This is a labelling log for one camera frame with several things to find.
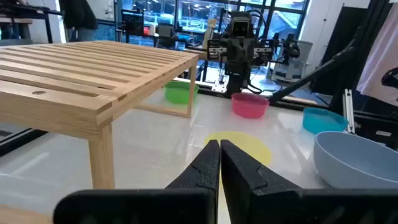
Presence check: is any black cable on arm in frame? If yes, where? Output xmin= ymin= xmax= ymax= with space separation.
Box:
xmin=247 ymin=9 xmax=266 ymax=95

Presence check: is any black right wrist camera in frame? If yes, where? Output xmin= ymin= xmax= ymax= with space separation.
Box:
xmin=231 ymin=11 xmax=254 ymax=39

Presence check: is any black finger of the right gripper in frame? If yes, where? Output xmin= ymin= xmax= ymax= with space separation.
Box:
xmin=241 ymin=41 xmax=254 ymax=63
xmin=228 ymin=41 xmax=241 ymax=63

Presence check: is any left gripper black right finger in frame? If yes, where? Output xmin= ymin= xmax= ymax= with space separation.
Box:
xmin=220 ymin=139 xmax=398 ymax=224

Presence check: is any pink bowl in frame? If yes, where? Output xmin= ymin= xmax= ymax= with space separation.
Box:
xmin=231 ymin=91 xmax=271 ymax=119

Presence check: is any black desk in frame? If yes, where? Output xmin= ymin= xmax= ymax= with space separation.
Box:
xmin=0 ymin=0 xmax=63 ymax=44

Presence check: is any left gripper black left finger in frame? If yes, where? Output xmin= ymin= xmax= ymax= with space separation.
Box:
xmin=52 ymin=139 xmax=221 ymax=224

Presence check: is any slatted wooden shelf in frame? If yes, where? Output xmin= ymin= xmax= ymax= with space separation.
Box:
xmin=0 ymin=40 xmax=200 ymax=190

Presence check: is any light blue bowl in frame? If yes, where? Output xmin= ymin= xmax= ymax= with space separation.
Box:
xmin=313 ymin=131 xmax=398 ymax=190

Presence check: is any pale pink cloth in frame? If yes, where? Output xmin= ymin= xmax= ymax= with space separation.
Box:
xmin=355 ymin=2 xmax=398 ymax=107

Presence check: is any silver aluminium extrusion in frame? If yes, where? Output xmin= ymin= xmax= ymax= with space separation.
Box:
xmin=342 ymin=88 xmax=356 ymax=134

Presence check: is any teal bowl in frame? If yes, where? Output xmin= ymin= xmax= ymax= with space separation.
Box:
xmin=302 ymin=107 xmax=350 ymax=136

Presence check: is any green bowl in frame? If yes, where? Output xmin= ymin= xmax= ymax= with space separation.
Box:
xmin=162 ymin=80 xmax=200 ymax=105

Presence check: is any person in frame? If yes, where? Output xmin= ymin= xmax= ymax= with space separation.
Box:
xmin=58 ymin=0 xmax=99 ymax=42

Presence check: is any black diagonal frame strut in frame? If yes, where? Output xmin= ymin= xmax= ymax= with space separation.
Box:
xmin=268 ymin=45 xmax=356 ymax=106

